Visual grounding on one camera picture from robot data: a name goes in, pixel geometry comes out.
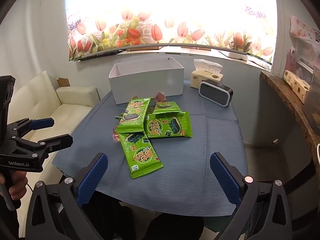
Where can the round silver knob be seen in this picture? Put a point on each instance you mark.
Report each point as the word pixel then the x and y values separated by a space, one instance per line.
pixel 275 140

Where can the brown cardboard piece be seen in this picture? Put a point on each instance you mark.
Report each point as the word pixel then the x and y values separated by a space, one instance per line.
pixel 63 82

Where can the yellow tissue pack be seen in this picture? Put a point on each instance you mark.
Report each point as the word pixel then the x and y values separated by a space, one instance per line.
pixel 205 77

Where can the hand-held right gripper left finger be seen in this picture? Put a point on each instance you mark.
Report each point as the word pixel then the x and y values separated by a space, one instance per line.
pixel 92 177

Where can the pink jelly cup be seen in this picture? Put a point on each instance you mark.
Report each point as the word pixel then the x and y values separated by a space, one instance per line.
pixel 160 97

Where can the red jelly cup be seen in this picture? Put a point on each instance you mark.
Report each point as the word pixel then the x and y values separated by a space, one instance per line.
pixel 115 133

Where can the white cardboard box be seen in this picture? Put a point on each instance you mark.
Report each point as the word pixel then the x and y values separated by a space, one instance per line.
pixel 150 82

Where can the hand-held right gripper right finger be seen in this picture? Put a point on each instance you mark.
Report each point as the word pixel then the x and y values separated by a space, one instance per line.
pixel 225 177

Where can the blue tablecloth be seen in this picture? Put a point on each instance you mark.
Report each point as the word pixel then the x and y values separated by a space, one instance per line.
pixel 200 135

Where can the black speaker with white rim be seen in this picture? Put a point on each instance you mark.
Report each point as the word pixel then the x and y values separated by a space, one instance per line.
pixel 215 93

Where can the flat cardboard with label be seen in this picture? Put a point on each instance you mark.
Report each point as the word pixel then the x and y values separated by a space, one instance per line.
pixel 190 47

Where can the cream leather sofa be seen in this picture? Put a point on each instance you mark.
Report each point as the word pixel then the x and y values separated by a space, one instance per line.
pixel 65 110

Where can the white foam block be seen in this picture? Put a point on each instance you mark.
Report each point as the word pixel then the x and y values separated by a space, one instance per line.
pixel 237 55

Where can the pink floral package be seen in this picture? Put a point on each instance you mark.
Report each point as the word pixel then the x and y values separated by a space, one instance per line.
pixel 303 27

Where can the person's left hand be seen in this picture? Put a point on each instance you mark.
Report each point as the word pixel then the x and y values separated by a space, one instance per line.
pixel 17 185

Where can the tulip print window blind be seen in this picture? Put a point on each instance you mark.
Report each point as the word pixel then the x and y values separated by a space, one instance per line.
pixel 155 17

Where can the green seaweed snack packet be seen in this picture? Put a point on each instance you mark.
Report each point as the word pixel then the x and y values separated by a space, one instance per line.
pixel 133 116
pixel 140 155
pixel 166 107
pixel 170 126

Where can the black flat bar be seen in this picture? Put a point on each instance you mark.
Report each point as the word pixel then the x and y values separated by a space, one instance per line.
pixel 100 54

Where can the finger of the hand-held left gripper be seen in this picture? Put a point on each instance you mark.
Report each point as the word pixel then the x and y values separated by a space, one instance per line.
pixel 50 143
pixel 42 123

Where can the boxed tissue packs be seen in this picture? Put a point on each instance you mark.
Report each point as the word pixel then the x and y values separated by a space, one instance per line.
pixel 297 85

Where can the wooden counter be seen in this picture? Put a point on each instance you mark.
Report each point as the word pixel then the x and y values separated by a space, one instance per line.
pixel 290 97

